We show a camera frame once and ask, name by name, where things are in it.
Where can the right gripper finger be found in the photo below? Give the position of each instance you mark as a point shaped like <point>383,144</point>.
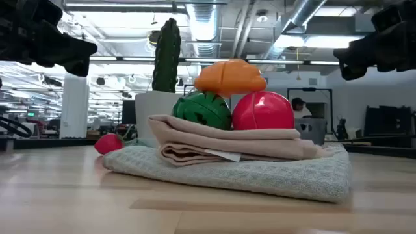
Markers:
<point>352,70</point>
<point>390,16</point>

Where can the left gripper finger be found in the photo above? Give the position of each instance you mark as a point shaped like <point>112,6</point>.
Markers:
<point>52,13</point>
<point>76,66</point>

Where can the red toy strawberry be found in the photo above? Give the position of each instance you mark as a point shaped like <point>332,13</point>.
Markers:
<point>109,144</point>

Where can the red toy tomato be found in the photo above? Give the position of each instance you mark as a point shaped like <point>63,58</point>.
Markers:
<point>263,112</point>

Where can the green toy watermelon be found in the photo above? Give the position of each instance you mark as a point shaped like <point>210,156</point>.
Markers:
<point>203,110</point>

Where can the white building column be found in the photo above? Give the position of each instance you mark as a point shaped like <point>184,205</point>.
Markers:
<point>74,107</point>

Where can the black cabinet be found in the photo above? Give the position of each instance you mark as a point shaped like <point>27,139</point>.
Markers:
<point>388,122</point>

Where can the person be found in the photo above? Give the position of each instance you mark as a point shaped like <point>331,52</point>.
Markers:
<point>297,105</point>

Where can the black background monitor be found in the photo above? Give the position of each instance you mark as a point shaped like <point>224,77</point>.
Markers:
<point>129,112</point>

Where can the grey translucent plastic container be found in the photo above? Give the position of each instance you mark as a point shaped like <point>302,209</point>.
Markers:
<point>312,130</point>

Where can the long linear ceiling light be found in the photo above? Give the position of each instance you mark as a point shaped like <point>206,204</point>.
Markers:
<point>276,61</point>

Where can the teal cloth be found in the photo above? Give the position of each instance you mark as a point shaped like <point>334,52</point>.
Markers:
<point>139,142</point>

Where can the clear plastic tray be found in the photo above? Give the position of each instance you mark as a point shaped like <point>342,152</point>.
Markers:
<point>260,177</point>

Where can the beige folded cloth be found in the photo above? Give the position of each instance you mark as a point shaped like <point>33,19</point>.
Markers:
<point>227,143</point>

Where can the black metal stand frame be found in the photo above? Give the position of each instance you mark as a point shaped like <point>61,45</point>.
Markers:
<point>308,89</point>

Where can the smooth silver ceiling duct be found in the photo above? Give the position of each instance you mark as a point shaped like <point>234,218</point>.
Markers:
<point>299,16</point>

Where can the black aluminium table frame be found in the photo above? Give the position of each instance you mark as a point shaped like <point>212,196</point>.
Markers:
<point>48,143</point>

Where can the corrugated silver ceiling duct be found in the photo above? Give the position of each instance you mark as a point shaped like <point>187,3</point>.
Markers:
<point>203,26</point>

